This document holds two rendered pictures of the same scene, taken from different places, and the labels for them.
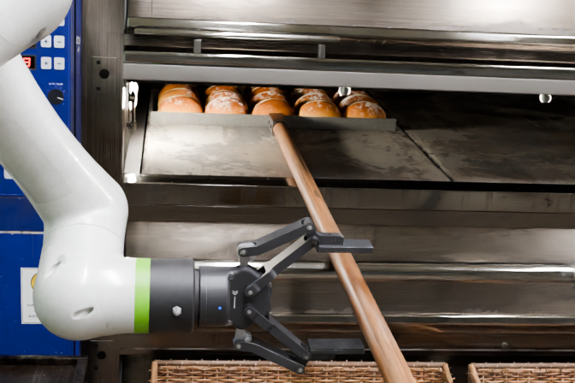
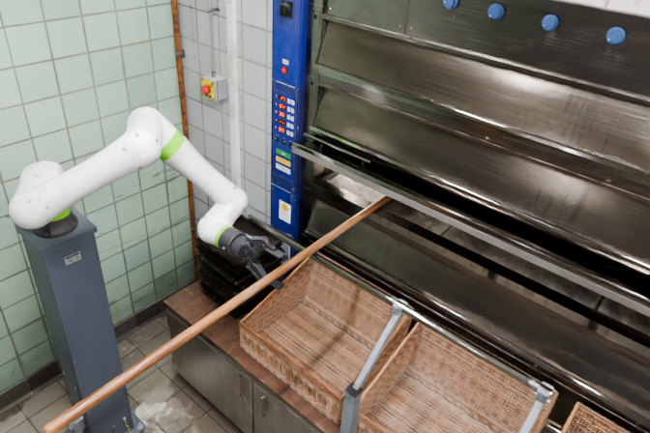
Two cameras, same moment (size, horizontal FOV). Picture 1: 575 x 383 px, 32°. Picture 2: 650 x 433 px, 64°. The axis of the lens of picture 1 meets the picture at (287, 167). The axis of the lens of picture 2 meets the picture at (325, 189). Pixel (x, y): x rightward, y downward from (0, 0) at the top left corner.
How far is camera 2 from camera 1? 1.39 m
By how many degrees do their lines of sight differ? 44
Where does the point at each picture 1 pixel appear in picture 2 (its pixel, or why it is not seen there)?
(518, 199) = (457, 257)
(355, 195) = (390, 223)
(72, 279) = (202, 224)
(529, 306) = (455, 305)
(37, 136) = (196, 179)
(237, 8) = (349, 133)
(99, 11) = (309, 118)
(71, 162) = (213, 188)
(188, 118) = not seen: hidden behind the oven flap
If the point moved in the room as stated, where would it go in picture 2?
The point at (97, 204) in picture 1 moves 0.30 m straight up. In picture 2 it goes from (225, 203) to (221, 129)
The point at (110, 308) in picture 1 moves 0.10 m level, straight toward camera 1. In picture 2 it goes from (209, 238) to (188, 250)
